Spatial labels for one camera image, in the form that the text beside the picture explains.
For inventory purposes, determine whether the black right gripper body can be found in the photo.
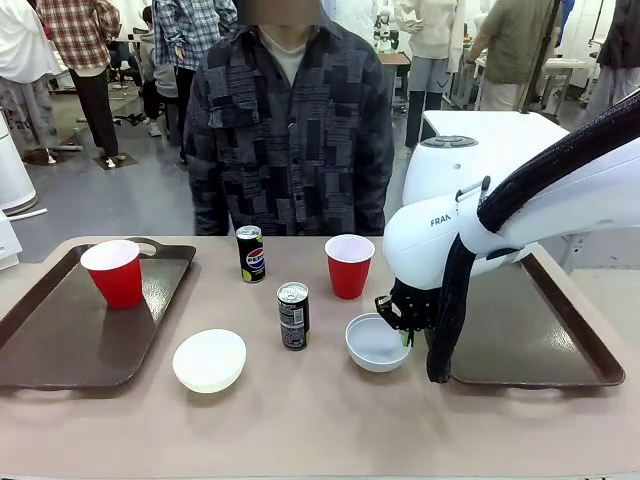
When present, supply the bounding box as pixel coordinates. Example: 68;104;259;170
374;278;443;333

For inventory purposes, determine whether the white plastic bowl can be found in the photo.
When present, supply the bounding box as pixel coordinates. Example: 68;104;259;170
172;328;248;394
345;312;412;374

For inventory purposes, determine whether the red plastic cup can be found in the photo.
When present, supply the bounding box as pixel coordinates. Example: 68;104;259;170
324;233;376;301
79;239;144;311

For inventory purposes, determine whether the black Pepsi can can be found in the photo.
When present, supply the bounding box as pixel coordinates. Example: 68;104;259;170
276;281;311;352
235;225;267;284

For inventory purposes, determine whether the brown plastic tray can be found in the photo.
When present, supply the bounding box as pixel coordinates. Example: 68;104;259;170
447;249;627;389
0;236;198;391

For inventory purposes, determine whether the person in patchwork shirt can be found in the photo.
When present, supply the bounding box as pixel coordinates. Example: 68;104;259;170
182;0;396;237

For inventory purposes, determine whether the person in olive jacket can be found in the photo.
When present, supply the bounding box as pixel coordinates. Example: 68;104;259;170
463;0;564;112

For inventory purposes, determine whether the person in blue plaid shirt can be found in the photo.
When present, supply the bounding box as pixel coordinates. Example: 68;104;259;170
152;0;239;166

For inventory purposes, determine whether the person in red plaid shirt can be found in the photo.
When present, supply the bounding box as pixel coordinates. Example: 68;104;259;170
35;0;124;169

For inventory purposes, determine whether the person in white shirt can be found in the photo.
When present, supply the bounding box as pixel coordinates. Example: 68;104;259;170
0;0;61;164

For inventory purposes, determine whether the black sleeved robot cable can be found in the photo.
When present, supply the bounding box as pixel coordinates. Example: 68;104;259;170
425;87;640;385

